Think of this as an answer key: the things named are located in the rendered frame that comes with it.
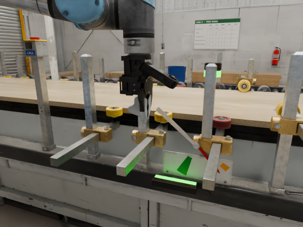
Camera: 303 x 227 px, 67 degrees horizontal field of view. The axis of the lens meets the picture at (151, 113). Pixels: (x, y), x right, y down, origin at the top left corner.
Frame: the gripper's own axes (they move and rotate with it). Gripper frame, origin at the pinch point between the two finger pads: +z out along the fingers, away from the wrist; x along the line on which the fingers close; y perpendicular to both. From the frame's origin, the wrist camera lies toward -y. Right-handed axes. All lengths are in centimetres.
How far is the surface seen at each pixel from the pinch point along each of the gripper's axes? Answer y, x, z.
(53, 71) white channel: 137, -115, -1
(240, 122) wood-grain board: -29.7, -33.8, 8.2
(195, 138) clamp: -13.9, -14.9, 10.1
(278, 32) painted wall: -149, -724, -68
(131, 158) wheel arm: 3.2, 4.9, 11.4
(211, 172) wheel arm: -21.3, 7.4, 10.5
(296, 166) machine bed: -53, -36, 26
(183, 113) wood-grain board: -5.2, -34.5, 6.6
